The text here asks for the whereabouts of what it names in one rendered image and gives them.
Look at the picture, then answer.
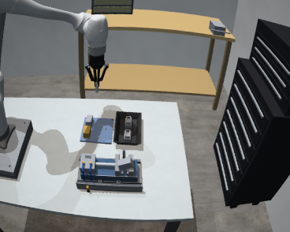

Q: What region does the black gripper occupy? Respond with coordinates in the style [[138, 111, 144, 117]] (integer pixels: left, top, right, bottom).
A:
[[85, 54, 109, 93]]

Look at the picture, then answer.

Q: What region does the yellow rectangular block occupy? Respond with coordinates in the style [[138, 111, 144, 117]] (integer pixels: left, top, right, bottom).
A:
[[83, 125, 91, 139]]

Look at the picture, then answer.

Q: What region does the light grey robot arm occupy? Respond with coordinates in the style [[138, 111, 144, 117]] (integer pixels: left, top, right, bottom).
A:
[[0, 0, 108, 149]]

